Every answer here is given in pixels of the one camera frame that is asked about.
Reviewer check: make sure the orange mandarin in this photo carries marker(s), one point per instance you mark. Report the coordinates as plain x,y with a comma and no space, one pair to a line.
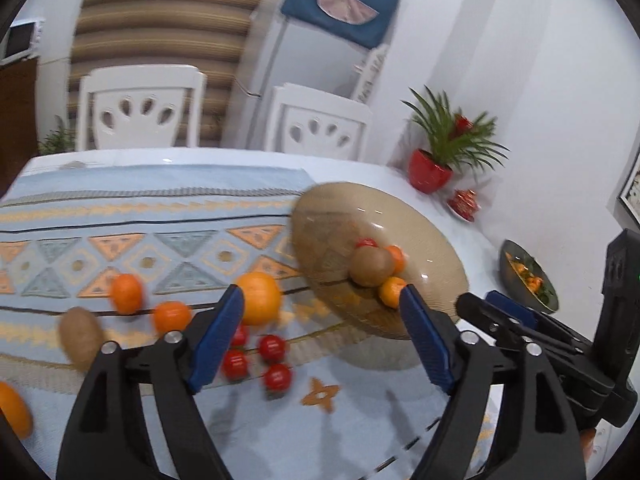
398,258
391,291
171,316
126,292

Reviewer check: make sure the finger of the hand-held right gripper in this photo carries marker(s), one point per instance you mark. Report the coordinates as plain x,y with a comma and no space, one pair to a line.
510,306
500,325

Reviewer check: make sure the small green plant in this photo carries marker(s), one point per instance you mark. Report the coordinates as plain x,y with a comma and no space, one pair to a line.
56,141

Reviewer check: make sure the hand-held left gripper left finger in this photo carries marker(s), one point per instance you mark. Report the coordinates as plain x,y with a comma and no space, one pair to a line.
220,340

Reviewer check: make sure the green plant in red pot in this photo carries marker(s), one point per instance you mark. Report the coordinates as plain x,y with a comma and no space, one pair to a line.
429,170

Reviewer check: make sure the white dining chair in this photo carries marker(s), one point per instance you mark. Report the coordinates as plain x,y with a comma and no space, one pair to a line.
140,85
320,105

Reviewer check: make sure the amber glass fruit bowl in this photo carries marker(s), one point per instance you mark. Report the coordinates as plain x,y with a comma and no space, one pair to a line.
330,225

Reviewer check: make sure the white hanging ornament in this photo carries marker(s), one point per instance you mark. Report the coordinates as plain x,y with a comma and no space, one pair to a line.
372,75

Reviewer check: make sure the framed wall picture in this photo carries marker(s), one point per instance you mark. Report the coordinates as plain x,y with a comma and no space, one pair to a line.
631,190

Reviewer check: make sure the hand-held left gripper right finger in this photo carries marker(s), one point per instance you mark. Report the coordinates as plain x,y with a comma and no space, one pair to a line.
425,340

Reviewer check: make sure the brown kiwi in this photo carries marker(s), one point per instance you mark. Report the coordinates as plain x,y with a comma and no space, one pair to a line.
370,266
79,340

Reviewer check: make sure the small red lidded dish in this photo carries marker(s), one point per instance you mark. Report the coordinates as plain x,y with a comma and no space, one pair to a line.
464,203

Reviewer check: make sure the brown wooden cabinet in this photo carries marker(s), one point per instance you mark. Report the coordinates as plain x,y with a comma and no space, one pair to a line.
17,110

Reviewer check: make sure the orange peels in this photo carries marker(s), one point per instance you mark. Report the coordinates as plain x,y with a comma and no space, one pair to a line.
532,280

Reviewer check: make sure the white microwave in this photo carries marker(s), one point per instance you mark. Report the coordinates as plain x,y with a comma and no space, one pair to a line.
20,40

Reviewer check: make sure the striped brown curtain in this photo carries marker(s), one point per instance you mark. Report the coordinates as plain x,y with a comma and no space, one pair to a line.
165,20

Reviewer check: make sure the patterned blue table runner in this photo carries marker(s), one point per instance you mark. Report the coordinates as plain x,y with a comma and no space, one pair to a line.
150,195

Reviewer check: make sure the white refrigerator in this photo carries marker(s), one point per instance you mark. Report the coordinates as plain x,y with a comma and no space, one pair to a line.
300,60

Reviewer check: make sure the dark bowl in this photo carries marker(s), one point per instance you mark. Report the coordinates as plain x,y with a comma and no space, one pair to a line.
515,270

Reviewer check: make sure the large orange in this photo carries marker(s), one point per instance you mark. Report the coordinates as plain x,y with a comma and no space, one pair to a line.
257,297
14,410

